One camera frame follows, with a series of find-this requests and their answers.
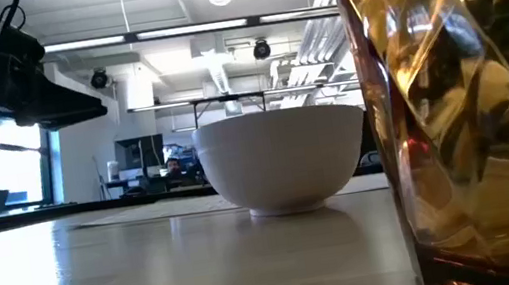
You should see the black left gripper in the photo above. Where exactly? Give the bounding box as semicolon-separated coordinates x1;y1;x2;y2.
0;13;111;140

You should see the black round ceiling spotlight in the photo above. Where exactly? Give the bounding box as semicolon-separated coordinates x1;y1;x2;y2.
250;36;273;63
88;66;113;92

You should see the black computer monitor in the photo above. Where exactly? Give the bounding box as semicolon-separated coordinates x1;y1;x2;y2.
113;133;170;183

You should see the person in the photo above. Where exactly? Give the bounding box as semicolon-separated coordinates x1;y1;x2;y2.
161;155;189;183

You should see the beige woven placemat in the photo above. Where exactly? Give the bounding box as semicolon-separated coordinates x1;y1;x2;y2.
70;167;391;237

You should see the white ceramic bowl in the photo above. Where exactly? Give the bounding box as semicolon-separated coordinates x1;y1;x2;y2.
189;96;379;229

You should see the shiny gold foil bag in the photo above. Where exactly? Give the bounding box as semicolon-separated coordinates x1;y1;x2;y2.
331;0;509;285

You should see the black table edge rail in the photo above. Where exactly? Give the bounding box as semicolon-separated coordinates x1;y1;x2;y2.
0;182;220;234

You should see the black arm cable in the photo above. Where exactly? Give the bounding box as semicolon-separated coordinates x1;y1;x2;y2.
0;0;29;31

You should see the silver ventilation duct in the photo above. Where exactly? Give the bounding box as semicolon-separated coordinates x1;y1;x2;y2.
200;48;234;98

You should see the black metal rack frame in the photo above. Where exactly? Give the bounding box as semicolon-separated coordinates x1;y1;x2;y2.
126;73;364;140

